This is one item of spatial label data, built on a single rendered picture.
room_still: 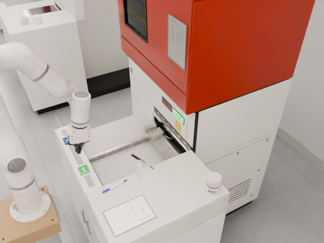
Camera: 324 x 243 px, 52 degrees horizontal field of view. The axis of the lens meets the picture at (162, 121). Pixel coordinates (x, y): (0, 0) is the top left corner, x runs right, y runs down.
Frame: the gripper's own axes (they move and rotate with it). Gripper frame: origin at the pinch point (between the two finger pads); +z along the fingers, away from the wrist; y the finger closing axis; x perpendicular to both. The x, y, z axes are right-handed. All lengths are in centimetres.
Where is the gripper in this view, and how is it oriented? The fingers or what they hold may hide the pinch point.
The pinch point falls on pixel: (78, 149)
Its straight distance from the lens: 168.7
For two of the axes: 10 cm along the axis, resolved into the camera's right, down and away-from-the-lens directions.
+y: -8.5, 1.5, -5.0
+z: -1.8, 8.2, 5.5
